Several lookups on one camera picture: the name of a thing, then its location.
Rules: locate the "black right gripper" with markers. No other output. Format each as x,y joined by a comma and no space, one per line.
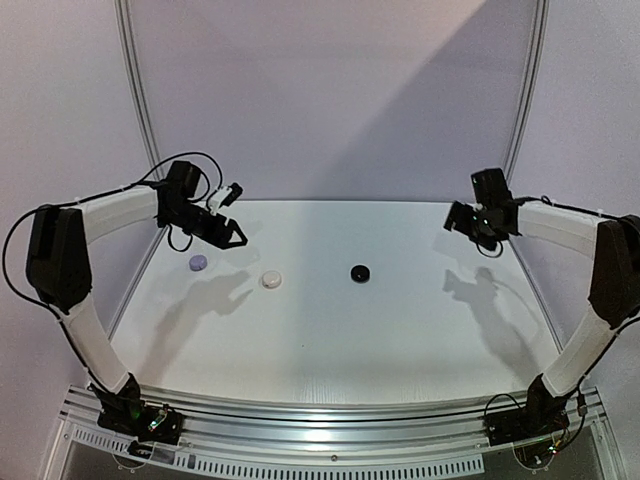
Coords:
460,220

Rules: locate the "aluminium corner post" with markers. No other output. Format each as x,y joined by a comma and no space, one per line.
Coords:
124,20
527,90

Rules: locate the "purple earbud charging case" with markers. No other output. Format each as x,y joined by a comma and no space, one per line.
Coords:
198,262

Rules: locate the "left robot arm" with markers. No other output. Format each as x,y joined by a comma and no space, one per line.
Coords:
58,269

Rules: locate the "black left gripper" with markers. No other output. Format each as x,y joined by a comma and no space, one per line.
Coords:
220,239

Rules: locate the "aluminium right corner post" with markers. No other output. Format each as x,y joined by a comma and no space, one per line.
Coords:
527,90

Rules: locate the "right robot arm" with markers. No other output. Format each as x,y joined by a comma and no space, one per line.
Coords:
609,246

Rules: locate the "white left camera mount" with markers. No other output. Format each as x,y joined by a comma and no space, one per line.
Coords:
213,202

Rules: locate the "black earbud charging case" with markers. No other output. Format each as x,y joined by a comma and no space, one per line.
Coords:
360,274

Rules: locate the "aluminium left corner post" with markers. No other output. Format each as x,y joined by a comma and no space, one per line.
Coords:
124,20

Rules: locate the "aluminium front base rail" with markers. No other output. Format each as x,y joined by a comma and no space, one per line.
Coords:
241,439

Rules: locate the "pink earbud charging case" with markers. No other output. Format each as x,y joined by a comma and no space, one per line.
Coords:
271,279

